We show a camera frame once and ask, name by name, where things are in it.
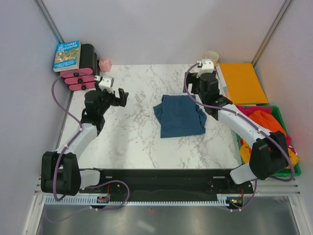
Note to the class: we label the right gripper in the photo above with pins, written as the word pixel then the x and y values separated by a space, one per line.
pixel 191 78

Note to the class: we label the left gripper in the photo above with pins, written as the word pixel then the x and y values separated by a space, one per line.
pixel 121 102

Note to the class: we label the blue t shirt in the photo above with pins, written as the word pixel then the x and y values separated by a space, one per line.
pixel 180 116

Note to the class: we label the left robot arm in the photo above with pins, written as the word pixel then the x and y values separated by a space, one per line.
pixel 60 172

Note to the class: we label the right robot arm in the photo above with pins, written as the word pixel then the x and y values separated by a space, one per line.
pixel 269 150

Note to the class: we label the yellow mug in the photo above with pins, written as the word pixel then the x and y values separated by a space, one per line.
pixel 213 56

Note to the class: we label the white board under folder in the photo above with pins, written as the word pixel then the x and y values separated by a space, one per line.
pixel 222 82

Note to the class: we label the small pink box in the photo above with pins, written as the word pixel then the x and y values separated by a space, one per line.
pixel 105 65

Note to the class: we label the black pink organizer rack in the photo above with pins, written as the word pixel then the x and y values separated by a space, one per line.
pixel 83 77

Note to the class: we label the orange folder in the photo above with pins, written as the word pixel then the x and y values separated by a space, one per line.
pixel 243 84

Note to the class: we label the magenta t shirt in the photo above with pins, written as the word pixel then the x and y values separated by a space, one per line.
pixel 249 110

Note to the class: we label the blue treehouse book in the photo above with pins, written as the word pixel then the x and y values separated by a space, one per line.
pixel 67 56

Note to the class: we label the orange t shirt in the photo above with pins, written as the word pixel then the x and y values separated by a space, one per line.
pixel 267 121

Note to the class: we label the yellow t shirt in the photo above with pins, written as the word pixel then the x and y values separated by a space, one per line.
pixel 245 152

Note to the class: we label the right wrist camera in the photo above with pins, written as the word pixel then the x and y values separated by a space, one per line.
pixel 206 66

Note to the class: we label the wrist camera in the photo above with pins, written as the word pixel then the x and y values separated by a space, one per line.
pixel 104 83
pixel 206 66

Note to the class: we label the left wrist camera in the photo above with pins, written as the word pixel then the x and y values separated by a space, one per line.
pixel 104 83

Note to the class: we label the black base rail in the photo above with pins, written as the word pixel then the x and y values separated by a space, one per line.
pixel 167 184

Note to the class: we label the white slotted cable duct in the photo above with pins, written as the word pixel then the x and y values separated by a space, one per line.
pixel 94 200

